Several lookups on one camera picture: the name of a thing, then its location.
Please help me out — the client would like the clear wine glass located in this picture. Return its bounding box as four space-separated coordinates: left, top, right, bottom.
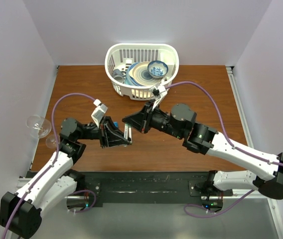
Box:
26 115 52 139

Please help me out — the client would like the beige blue plate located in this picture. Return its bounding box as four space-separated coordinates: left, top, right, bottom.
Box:
125 62 160 86

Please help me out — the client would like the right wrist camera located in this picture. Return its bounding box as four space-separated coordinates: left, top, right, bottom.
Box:
149 84 167 110

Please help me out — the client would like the white pen green tip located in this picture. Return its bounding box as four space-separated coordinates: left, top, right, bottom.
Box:
128 126 132 144

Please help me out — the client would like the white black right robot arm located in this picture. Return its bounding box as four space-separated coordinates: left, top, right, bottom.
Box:
122 101 283 200

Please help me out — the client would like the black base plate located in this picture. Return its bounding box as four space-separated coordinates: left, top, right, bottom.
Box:
56 171 234 209

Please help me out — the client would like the white plastic dish basket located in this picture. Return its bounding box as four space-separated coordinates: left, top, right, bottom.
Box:
105 43 179 101

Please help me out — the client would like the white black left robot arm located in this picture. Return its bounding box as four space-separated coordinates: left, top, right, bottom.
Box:
0 116 132 239

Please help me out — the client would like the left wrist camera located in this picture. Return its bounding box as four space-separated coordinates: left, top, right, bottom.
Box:
91 99 108 127

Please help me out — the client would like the grey blue mug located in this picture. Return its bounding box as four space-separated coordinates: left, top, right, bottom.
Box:
112 69 125 83

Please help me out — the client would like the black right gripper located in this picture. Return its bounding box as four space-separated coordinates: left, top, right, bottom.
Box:
123 100 183 139

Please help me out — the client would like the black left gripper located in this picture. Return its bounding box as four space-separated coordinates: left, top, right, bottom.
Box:
76 115 130 148

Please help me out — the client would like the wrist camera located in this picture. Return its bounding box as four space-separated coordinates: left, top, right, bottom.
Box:
149 84 167 110
91 99 108 127

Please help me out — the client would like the blue patterned bowl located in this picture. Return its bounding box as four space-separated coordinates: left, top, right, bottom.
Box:
147 60 169 79

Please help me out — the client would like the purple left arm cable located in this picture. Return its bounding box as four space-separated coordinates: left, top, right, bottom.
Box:
1 93 97 239

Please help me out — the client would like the aluminium frame rail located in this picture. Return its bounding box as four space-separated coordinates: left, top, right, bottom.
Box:
226 66 283 239

